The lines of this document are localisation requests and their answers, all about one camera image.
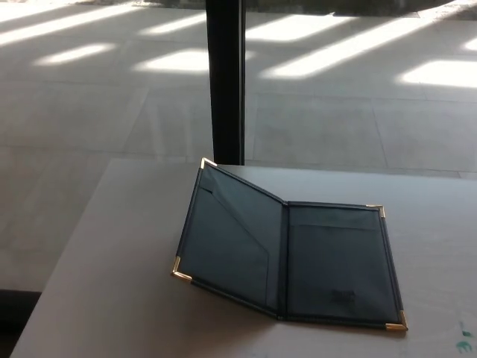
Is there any dark diary with gold corners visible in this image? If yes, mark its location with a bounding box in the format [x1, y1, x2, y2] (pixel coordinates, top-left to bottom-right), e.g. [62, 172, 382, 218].
[171, 157, 408, 333]

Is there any black vertical pillar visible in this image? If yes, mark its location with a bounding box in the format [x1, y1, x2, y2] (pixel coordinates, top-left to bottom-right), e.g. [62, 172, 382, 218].
[204, 0, 247, 166]

